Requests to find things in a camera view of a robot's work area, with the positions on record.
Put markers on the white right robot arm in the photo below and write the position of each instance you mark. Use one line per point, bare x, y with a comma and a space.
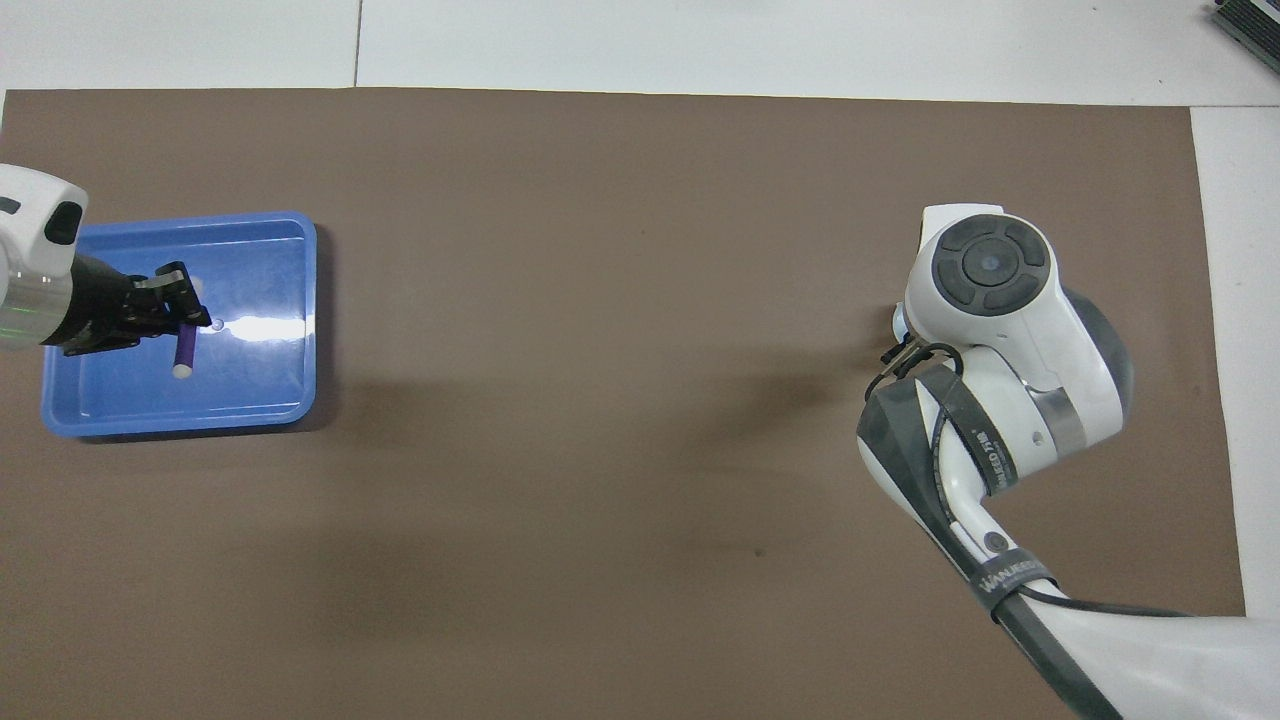
1020, 350

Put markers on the clear plastic cup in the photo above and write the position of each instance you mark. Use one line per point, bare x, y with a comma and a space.
901, 322

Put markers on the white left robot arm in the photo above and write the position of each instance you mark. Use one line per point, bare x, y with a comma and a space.
30, 250

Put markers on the blue plastic tray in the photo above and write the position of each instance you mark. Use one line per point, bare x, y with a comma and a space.
260, 390

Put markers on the grey ribbed device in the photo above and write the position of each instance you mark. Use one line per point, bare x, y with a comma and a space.
1250, 25

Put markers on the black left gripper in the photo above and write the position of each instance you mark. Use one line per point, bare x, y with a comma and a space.
100, 315

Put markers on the brown table mat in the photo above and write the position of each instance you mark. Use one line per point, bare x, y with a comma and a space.
600, 450

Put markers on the purple pen white caps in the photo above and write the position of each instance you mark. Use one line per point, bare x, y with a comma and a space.
184, 355

